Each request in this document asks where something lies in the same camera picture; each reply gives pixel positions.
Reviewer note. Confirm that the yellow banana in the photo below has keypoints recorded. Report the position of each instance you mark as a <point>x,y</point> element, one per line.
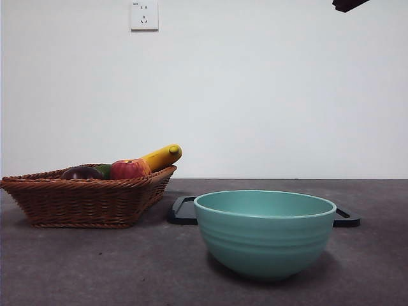
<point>161,156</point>

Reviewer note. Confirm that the teal ribbed bowl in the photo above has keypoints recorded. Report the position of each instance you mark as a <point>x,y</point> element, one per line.
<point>264,245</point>

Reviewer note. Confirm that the red yellow apple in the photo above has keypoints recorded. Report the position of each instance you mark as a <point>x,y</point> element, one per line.
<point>127,169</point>

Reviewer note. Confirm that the white wall socket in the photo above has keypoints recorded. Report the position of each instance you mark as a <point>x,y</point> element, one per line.
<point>145,16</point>

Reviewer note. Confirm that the brown wicker basket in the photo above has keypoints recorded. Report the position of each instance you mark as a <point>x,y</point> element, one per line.
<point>86,201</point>

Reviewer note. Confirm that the dark teal rectangular tray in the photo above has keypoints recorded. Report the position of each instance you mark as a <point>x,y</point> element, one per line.
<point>183,213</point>

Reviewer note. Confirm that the dark red plum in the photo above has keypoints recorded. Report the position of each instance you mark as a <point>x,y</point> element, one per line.
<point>81,173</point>

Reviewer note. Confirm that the green avocado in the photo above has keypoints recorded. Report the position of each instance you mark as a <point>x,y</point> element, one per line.
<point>106,170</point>

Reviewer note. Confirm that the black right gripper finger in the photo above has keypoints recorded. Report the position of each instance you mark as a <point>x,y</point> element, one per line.
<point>347,4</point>

